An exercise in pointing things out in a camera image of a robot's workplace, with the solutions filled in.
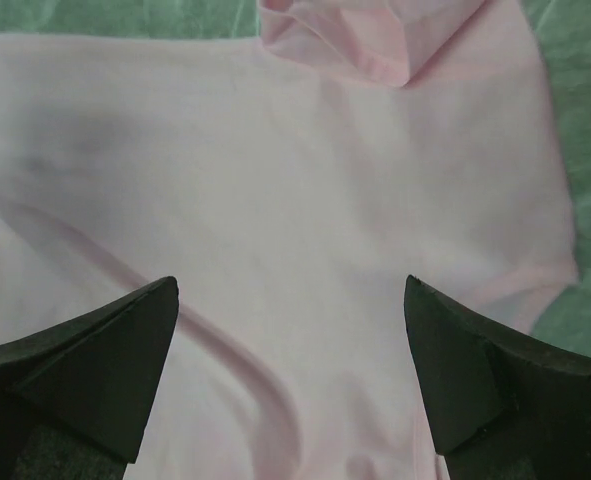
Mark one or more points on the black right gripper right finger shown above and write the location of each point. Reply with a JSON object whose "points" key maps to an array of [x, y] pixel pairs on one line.
{"points": [[500, 404]]}

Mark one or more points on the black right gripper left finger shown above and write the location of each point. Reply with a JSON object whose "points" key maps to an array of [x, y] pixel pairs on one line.
{"points": [[75, 399]]}

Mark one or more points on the pink t-shirt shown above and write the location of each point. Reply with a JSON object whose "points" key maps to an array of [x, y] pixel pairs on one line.
{"points": [[291, 183]]}

